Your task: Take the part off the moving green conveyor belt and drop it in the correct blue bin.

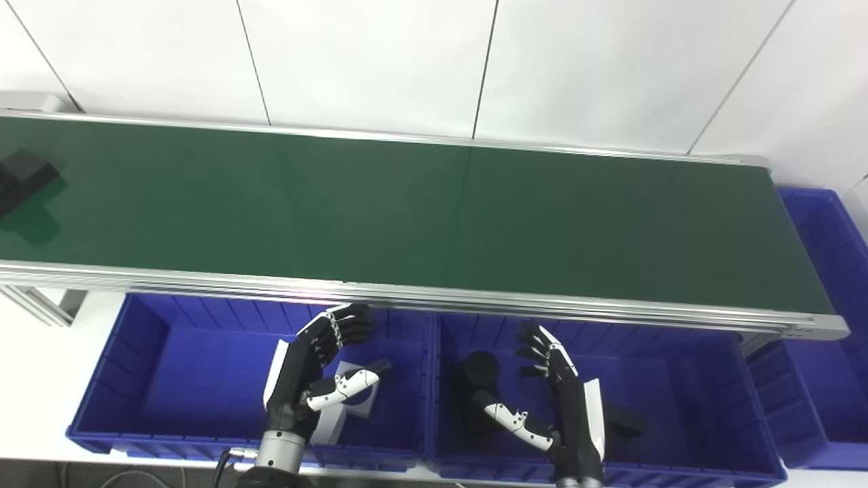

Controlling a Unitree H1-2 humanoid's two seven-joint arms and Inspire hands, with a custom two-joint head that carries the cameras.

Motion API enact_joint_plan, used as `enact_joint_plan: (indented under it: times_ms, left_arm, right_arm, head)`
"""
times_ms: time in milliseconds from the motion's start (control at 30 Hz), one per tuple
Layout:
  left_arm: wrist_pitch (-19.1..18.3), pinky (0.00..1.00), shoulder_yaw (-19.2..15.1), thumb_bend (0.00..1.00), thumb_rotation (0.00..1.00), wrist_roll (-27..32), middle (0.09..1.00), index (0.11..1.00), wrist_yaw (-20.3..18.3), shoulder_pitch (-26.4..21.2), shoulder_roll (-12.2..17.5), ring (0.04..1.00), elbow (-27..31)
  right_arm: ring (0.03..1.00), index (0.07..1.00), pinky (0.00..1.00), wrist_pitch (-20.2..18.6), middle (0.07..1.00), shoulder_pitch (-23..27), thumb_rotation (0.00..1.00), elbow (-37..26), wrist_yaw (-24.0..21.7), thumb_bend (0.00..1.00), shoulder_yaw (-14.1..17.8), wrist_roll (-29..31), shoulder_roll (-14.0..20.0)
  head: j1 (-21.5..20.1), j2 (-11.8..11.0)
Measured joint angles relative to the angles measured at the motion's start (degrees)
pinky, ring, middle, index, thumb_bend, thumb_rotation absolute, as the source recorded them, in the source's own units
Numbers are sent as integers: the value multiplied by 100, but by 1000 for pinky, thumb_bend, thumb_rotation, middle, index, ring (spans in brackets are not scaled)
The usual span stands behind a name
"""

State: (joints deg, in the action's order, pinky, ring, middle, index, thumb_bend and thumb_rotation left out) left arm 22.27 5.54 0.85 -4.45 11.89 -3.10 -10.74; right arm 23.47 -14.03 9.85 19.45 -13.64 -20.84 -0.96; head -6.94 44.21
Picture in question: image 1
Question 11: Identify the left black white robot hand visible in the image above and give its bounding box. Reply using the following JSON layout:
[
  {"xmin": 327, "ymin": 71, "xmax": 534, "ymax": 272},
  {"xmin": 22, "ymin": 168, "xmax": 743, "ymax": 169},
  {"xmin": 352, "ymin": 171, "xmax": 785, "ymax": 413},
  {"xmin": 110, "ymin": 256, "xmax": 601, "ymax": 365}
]
[{"xmin": 263, "ymin": 303, "xmax": 393, "ymax": 436}]

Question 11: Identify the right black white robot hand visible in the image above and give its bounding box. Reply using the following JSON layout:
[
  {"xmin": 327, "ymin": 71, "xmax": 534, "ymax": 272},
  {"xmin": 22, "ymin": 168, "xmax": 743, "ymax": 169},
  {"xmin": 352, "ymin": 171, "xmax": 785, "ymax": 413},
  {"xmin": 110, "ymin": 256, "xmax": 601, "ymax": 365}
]
[{"xmin": 473, "ymin": 321, "xmax": 606, "ymax": 483}]

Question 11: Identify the black cylinder block part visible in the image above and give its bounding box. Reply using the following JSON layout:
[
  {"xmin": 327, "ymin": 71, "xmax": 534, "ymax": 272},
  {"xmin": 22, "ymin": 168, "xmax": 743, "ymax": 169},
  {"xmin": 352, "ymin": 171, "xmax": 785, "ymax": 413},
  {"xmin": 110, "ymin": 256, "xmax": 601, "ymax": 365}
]
[
  {"xmin": 450, "ymin": 350, "xmax": 517, "ymax": 437},
  {"xmin": 0, "ymin": 148, "xmax": 60, "ymax": 220}
]

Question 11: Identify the blue plastic bin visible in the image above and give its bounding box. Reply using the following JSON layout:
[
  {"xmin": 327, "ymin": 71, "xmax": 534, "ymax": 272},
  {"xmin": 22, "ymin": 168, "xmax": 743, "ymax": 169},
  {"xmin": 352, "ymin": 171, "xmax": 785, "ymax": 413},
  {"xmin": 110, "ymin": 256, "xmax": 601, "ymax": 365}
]
[
  {"xmin": 66, "ymin": 291, "xmax": 438, "ymax": 474},
  {"xmin": 429, "ymin": 312, "xmax": 789, "ymax": 488},
  {"xmin": 746, "ymin": 187, "xmax": 868, "ymax": 471}
]

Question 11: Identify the aluminium conveyor support leg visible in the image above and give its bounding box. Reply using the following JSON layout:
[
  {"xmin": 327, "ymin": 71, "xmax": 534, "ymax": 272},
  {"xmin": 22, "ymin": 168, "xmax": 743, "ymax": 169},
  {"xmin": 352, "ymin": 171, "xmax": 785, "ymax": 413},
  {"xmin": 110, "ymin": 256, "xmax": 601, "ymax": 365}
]
[
  {"xmin": 738, "ymin": 331, "xmax": 782, "ymax": 357},
  {"xmin": 0, "ymin": 283, "xmax": 89, "ymax": 328}
]

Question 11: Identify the grey conveyor end cap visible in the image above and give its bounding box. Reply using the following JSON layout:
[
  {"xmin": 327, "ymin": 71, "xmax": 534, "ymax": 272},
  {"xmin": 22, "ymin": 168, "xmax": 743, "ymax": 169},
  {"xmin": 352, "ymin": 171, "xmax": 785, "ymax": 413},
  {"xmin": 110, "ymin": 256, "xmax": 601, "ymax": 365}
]
[{"xmin": 0, "ymin": 91, "xmax": 70, "ymax": 113}]

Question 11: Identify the white grey bracket part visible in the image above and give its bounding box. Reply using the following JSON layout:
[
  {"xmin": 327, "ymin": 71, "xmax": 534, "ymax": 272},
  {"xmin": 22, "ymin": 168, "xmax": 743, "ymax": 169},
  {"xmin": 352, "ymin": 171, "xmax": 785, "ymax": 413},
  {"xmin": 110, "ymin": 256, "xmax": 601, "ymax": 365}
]
[{"xmin": 311, "ymin": 361, "xmax": 382, "ymax": 447}]

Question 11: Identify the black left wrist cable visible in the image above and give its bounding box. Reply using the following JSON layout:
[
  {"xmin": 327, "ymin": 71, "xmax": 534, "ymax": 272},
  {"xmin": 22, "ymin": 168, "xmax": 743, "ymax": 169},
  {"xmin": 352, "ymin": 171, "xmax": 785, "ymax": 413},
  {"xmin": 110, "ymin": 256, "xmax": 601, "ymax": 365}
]
[{"xmin": 214, "ymin": 446, "xmax": 262, "ymax": 488}]

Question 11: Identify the green conveyor belt aluminium frame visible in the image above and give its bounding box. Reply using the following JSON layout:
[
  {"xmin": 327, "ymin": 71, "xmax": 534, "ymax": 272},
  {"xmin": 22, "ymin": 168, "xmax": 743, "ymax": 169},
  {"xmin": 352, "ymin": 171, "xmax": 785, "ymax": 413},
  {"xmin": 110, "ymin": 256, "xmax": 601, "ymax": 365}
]
[{"xmin": 0, "ymin": 108, "xmax": 850, "ymax": 342}]

